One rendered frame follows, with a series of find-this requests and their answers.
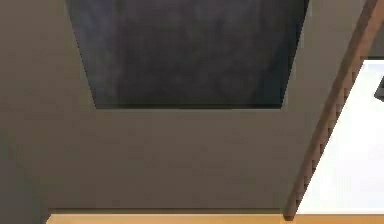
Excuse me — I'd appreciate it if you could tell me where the white room door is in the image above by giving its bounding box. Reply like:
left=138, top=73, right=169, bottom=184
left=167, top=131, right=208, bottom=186
left=295, top=59, right=384, bottom=215

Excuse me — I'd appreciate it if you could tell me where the brown wooden door frame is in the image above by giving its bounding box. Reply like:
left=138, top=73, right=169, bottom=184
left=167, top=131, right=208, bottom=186
left=282, top=0, right=384, bottom=222

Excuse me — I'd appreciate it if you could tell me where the black door handle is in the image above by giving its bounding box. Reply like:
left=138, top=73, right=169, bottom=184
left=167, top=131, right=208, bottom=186
left=373, top=75, right=384, bottom=102

